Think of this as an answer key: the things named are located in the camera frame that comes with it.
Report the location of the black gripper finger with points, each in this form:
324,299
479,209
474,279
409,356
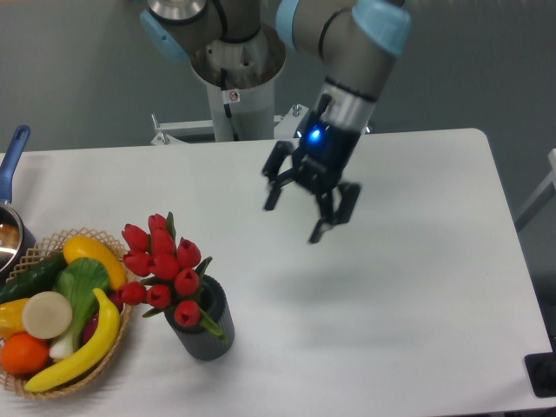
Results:
271,169
336,207

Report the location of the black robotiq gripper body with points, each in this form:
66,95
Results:
324,151

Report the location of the red tulip bouquet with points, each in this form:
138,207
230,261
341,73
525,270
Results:
171,274

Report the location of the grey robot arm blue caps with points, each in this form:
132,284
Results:
358,41

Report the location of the dark grey ribbed vase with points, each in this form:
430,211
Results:
199,342

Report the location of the white furniture leg right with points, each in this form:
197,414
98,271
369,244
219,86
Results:
540,196

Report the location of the green bok choy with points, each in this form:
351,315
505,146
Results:
76,283

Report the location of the woven wicker basket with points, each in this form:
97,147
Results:
43,249

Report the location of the red purple vegetable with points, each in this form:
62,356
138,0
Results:
91,326

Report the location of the yellow banana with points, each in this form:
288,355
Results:
87,356

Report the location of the black device at table edge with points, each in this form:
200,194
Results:
541,372

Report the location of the green cucumber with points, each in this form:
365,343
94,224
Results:
34,280

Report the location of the beige round slice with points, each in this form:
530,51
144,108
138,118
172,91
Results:
47,315

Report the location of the yellow pepper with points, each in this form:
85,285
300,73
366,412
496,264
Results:
11,321

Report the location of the orange fruit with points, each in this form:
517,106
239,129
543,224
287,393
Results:
24,354

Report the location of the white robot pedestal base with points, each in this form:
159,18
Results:
240,83

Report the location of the blue handled saucepan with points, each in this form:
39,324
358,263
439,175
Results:
16,238

